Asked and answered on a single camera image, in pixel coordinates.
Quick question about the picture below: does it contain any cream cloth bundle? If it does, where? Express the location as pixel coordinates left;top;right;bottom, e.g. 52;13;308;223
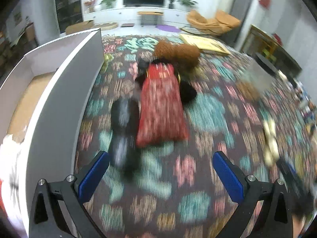
263;117;280;167

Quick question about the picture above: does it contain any dark wooden side cabinet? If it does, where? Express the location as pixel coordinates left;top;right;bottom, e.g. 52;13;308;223
240;25;302;78

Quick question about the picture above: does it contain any green potted plant right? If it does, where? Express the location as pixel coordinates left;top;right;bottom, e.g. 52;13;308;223
177;0;198;11

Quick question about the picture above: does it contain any white storage box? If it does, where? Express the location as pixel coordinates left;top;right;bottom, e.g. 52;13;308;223
1;29;104;229

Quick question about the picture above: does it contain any green potted plant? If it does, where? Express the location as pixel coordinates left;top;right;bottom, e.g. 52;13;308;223
177;0;198;11
99;0;117;10

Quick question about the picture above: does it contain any white tv cabinet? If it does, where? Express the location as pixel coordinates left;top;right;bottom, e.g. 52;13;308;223
83;7;188;27

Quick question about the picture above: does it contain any red flower vase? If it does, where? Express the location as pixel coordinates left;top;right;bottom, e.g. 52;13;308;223
84;0;97;13

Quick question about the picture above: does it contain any brown knitted cloth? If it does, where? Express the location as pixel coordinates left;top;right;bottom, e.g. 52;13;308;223
153;41;201;70

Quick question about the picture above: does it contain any green potted plant left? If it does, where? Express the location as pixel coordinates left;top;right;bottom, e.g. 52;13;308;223
99;0;117;10

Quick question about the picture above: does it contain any red patterned fabric pouch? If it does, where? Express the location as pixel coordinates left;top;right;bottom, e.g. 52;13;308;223
137;63;189;148

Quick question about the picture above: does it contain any small dark potted plant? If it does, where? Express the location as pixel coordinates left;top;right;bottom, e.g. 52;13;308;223
168;0;175;9

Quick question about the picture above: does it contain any dark bookshelf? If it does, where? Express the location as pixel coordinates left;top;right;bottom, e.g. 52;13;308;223
55;0;83;33

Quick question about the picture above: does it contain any small wooden bench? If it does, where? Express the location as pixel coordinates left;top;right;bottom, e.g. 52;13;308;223
137;11;164;26

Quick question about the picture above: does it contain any flat cardboard box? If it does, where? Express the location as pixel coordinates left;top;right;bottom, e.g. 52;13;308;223
179;34;231;55

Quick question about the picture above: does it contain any orange lounge chair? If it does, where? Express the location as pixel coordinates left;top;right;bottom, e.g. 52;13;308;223
186;10;241;36

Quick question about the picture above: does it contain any black plastic bag roll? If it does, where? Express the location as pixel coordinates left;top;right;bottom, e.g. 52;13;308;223
108;98;140;175

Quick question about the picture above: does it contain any clear plastic jar black lid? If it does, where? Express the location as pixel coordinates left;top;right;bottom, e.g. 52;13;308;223
236;53;277;101

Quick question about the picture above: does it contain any black fuzzy cloth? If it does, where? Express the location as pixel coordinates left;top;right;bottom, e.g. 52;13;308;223
135;58;197;105

